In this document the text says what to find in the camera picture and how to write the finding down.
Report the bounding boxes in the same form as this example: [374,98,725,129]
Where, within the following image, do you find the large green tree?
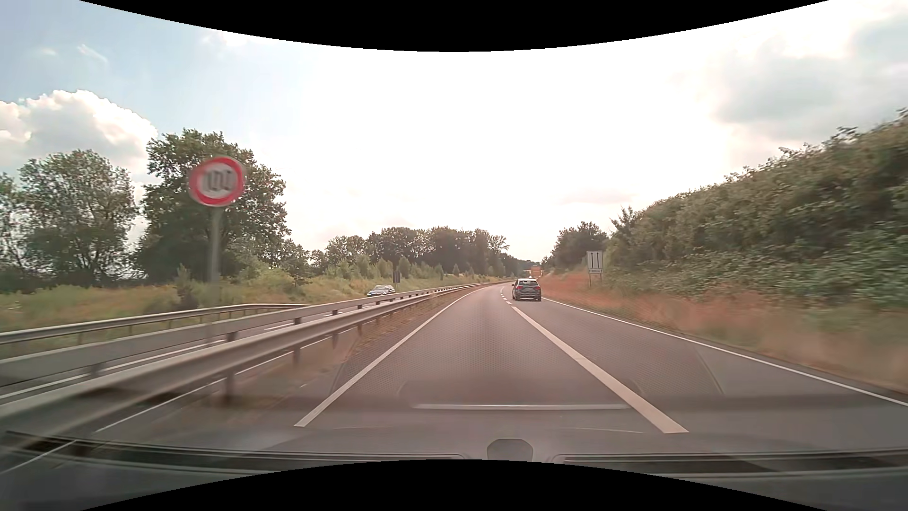
[0,149,139,288]
[135,128,290,283]

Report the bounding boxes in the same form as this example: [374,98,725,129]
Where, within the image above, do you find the opposite grey asphalt carriageway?
[0,287,455,434]

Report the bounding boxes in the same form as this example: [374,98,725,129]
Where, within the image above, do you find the grass field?
[0,274,490,333]

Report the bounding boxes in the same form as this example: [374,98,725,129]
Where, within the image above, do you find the dry grass verge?
[539,273,908,391]

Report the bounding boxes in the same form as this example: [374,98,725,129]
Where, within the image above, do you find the grey asphalt road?
[92,281,908,455]

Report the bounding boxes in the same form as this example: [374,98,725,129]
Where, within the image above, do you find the grey metal guard rail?
[0,303,313,346]
[0,282,498,420]

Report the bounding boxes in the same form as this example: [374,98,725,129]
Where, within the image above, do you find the row of trees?
[280,226,536,281]

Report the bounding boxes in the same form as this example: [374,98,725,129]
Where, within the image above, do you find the car's own bonnet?
[0,403,908,511]

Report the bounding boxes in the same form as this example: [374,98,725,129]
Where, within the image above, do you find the round red-rimmed road sign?
[187,155,246,285]

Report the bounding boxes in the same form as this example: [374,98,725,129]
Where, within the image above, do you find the clump of trees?
[542,220,611,272]

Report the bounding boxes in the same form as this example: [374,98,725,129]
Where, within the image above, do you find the road markings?
[294,282,908,435]

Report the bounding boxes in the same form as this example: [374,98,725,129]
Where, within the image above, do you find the bank of green bushes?
[606,108,908,309]

